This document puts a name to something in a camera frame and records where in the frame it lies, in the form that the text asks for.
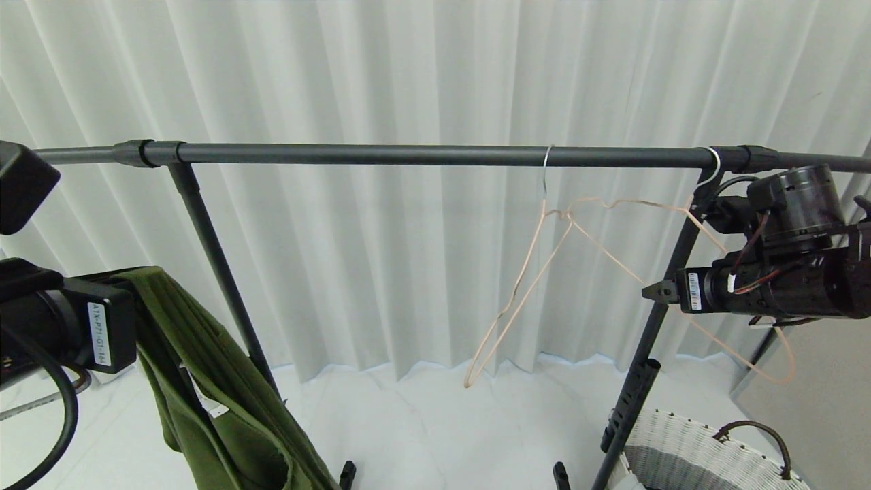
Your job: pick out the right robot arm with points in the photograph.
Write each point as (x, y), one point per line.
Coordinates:
(796, 201)

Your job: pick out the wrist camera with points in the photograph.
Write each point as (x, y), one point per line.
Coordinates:
(24, 184)
(727, 214)

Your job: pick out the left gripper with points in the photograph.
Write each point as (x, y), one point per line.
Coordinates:
(41, 327)

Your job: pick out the white curtain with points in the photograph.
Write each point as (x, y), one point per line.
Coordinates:
(408, 68)

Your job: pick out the white laundry basket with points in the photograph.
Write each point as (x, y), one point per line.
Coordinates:
(680, 449)

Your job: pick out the green sleeveless shirt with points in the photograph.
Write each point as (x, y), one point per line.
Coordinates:
(224, 422)

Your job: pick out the pink clothes hanger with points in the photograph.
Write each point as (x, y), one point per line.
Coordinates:
(545, 177)
(718, 165)

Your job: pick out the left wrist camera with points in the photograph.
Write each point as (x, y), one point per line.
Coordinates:
(24, 184)

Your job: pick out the black clothes rack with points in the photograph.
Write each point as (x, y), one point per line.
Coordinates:
(408, 154)

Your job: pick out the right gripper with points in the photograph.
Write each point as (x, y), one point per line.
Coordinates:
(782, 292)

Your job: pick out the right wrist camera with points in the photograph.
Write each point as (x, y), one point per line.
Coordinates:
(727, 214)

